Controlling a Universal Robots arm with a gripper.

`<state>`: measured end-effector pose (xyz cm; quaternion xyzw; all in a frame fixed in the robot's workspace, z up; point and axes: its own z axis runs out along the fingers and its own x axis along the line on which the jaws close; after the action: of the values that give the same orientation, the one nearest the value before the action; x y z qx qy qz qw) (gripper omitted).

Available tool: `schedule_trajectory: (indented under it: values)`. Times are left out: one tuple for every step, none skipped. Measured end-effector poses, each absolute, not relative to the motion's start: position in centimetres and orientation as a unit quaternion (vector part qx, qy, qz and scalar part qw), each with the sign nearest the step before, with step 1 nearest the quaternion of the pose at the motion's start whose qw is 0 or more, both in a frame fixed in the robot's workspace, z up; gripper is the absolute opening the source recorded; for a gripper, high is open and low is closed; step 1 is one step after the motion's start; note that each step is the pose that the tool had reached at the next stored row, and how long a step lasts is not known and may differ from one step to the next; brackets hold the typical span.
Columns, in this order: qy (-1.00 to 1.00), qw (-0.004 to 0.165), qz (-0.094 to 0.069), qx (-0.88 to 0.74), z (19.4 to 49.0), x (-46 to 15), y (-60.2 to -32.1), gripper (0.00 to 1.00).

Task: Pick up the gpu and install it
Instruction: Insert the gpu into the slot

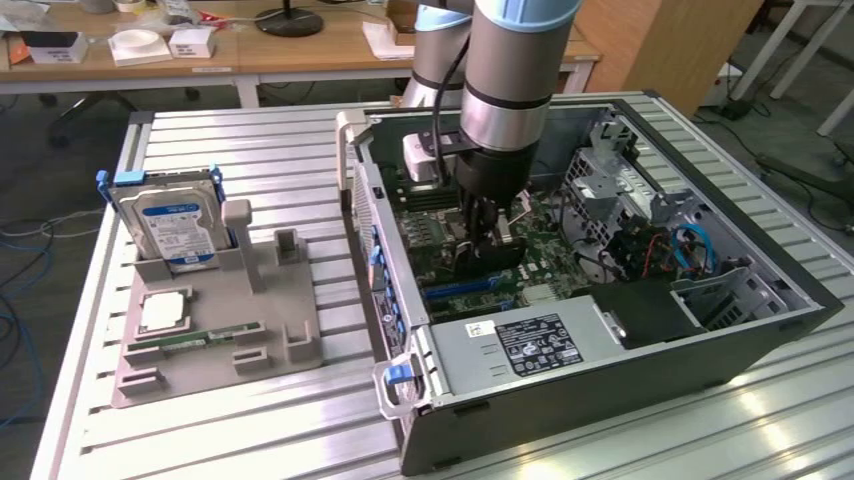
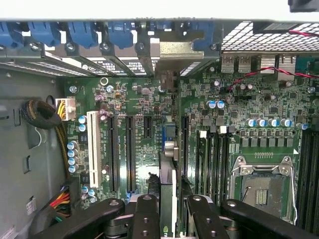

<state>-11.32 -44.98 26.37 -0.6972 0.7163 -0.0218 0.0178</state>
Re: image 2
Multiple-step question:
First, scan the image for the black connector with coloured wires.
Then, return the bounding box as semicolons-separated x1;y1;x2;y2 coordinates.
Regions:
48;177;81;224

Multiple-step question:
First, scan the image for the metal expansion slot cover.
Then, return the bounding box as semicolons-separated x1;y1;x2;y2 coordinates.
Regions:
0;58;83;77
41;53;110;77
117;56;160;76
86;56;130;77
179;61;201;77

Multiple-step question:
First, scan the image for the red and black twisted wire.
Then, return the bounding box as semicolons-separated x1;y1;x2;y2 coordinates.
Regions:
225;29;319;94

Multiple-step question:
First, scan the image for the short black expansion slot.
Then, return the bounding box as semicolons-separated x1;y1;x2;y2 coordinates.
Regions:
144;116;153;139

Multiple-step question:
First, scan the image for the white power connector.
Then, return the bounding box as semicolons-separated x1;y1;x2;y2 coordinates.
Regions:
55;97;76;121

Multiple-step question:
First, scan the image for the blue expansion slot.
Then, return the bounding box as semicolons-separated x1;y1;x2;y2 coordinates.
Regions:
162;123;167;154

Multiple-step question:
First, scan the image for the metal CPU socket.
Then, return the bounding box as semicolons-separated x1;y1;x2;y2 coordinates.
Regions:
229;155;299;225

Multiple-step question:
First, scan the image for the white expansion slot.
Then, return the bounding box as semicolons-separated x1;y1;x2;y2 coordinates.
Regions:
86;111;102;189

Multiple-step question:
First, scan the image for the green motherboard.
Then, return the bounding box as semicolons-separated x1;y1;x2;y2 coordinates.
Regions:
64;53;319;230

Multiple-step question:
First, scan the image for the yellow and black wire bundle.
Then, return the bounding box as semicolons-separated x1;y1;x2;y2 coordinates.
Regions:
21;99;73;180

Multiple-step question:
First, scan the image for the silver PC case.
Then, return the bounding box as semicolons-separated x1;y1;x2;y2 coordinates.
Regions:
0;17;319;239

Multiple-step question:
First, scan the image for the black RAM slot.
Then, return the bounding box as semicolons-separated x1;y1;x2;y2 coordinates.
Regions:
216;131;224;197
208;131;216;197
223;125;230;197
196;129;208;197

